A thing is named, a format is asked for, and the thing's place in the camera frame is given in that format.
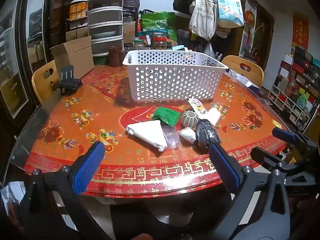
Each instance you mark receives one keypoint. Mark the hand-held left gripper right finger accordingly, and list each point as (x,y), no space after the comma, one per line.
(223,166)

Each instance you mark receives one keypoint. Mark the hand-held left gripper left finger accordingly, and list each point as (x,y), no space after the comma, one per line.
(88,166)

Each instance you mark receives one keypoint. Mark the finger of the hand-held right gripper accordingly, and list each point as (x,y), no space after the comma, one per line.
(262,155)
(282,133)

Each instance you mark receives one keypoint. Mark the black plastic bag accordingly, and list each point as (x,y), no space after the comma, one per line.
(206,135)

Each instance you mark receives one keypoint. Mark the small white soft packet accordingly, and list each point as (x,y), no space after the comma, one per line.
(187,134)

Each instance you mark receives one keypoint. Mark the white cloth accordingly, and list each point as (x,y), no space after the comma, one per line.
(213,116)

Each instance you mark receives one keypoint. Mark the pale pumpkin-shaped squishy toy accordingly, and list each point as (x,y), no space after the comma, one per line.
(189,119)

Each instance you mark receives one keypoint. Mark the cartoon print tissue packet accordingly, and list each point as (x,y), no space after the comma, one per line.
(197,105)

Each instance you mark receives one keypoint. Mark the white triangular bag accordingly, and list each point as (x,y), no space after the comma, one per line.
(150,132)

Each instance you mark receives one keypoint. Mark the green cloth pouch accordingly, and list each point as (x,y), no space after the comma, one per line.
(166,116)

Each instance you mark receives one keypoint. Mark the white perforated plastic basket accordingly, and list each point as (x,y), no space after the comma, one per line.
(175,80)

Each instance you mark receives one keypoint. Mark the small yellow tag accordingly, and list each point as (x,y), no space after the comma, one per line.
(277,123)

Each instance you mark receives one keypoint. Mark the display shelf with boxes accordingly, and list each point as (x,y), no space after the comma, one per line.
(295,87)

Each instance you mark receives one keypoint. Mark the red printed tablecloth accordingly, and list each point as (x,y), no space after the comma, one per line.
(100,110)

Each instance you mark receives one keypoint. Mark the clear plastic bag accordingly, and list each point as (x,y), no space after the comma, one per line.
(171,138)

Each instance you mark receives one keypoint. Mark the white and blue box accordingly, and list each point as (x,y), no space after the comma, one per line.
(246,82)

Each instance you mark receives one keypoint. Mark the wooden chair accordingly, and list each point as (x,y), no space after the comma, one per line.
(255,72)
(42,80)

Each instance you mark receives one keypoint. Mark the white plastic bag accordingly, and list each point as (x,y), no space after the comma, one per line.
(12,195)

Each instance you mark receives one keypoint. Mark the black phone stand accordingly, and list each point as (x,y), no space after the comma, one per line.
(68,83)

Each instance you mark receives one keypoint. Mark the potted orchid plant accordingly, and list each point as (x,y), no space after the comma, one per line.
(251,52)

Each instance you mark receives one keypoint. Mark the open cardboard box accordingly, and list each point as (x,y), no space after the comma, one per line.
(77,57)

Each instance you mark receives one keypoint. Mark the brown ceramic jar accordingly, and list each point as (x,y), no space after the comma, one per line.
(115,56)

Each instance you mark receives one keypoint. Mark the red hanging ornament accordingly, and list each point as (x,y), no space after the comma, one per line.
(250,17)

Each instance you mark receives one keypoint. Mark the small glass jar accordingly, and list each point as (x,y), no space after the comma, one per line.
(138,44)

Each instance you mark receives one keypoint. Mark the flat cardboard box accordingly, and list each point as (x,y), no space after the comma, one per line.
(76,33)

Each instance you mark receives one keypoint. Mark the blue printed shopping bag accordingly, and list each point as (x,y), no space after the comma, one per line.
(228,10)

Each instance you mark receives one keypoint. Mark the brown cardboard carton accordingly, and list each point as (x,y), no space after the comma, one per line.
(129,32)

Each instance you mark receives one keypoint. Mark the white canvas tote bag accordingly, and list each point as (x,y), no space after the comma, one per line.
(201,17)

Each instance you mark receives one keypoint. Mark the stacked grey food cover tower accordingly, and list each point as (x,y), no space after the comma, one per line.
(105,12)

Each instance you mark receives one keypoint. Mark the yellow box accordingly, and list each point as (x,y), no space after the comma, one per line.
(77,10)

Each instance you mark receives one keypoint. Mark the green shopping bag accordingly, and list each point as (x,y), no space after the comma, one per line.
(160,22)

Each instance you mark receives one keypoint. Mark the red wall poster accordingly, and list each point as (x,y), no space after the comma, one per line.
(300,31)

